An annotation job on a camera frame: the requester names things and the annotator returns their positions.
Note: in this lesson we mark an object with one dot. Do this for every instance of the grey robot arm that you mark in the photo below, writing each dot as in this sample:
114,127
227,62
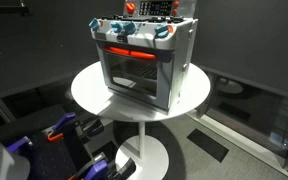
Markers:
0,163

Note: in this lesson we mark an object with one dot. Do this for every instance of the toy oven glass door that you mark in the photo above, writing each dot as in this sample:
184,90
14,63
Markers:
132,76

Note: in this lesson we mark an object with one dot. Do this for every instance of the white grey toy stove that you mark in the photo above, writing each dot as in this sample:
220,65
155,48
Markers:
184,50

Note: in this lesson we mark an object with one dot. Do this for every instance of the blue stove knob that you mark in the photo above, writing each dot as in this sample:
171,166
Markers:
161,31
94,24
116,26
129,28

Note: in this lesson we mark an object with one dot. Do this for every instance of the black stove burner grate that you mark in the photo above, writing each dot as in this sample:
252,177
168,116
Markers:
157,19

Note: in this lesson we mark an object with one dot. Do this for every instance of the black keypad display panel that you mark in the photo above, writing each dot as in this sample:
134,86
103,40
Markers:
155,8

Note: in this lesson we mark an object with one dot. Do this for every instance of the orange round panel button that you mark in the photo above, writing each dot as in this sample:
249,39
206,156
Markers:
176,3
174,12

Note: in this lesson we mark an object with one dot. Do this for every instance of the orange panel knob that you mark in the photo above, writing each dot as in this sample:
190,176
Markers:
130,7

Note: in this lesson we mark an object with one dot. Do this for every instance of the black floor hatch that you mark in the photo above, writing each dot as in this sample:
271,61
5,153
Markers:
207,145

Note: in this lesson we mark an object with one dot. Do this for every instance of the purple clamp with orange trigger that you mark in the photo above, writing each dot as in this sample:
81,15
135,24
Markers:
65,121

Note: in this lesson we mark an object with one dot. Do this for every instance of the purple black bar clamp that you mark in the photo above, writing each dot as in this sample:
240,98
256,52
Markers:
97,168

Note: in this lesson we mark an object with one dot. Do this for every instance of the black robot mounting board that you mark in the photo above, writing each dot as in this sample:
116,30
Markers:
50,156

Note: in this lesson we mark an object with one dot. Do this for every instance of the dark glass partition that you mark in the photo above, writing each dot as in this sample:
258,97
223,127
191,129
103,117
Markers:
267,113

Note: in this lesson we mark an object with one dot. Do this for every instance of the round white pedestal table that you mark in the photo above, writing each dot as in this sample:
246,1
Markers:
90,90

